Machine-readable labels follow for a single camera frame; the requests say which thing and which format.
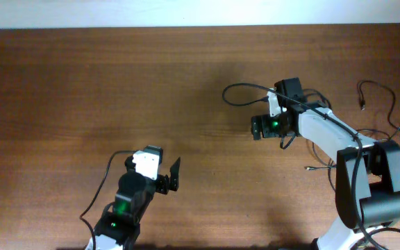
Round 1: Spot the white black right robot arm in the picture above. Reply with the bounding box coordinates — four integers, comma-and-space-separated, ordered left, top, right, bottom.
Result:
251, 78, 400, 249

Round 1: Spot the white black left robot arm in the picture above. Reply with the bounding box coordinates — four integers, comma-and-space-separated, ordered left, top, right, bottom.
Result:
85, 156, 181, 250

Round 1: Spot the black USB-A cable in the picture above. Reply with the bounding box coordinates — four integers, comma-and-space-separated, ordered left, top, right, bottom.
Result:
303, 88, 392, 194

